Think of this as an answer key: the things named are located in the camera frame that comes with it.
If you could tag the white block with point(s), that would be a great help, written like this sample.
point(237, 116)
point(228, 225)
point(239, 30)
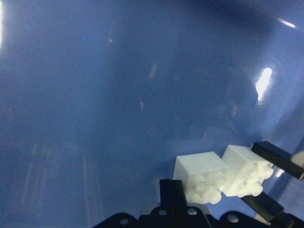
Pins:
point(202, 175)
point(246, 172)

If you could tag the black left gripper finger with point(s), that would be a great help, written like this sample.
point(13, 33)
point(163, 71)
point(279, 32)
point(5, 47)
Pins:
point(172, 196)

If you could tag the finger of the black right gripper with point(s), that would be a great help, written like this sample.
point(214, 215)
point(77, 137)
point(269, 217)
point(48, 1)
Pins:
point(263, 205)
point(278, 157)

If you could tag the blue plastic tray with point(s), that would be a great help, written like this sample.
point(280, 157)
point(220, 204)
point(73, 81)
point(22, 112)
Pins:
point(99, 97)

